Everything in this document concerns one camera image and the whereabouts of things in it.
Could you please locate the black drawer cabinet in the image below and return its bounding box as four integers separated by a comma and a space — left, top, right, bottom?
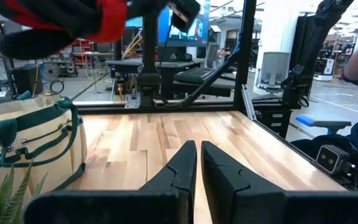
255, 108, 293, 139

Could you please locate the grey depth camera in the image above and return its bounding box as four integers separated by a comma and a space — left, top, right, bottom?
315, 144, 358, 183

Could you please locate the computer monitor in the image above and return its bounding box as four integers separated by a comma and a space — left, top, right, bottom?
125, 0, 211, 48

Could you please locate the red and black gardening glove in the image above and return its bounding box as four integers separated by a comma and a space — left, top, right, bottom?
0, 0, 129, 60

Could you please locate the black floor box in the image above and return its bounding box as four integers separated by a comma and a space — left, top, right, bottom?
12, 64, 44, 96

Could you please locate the grey office chair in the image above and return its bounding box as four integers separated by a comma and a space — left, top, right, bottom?
255, 51, 292, 96

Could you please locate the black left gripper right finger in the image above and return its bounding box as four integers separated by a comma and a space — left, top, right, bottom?
201, 141, 358, 224

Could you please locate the black desk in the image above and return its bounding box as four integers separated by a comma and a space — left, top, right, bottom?
104, 58, 239, 100

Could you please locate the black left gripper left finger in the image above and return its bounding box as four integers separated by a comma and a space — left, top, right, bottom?
23, 139, 198, 224

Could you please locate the coiled black cable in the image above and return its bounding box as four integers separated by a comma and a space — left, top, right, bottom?
49, 80, 65, 94

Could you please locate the artificial potted succulent plant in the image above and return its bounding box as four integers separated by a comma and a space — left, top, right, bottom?
0, 160, 48, 224

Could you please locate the beige and green gardening bag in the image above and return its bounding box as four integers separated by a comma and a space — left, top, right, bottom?
0, 90, 88, 203

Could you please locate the black aluminium rig frame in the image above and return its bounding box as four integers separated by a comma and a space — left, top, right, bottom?
73, 0, 358, 192

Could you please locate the blue padded armrest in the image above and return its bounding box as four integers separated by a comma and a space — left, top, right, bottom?
295, 114, 352, 135

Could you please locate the black computer keyboard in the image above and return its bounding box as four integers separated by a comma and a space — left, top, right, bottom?
173, 66, 222, 85

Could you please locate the grey metal mounting plate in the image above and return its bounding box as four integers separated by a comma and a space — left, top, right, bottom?
124, 90, 141, 110

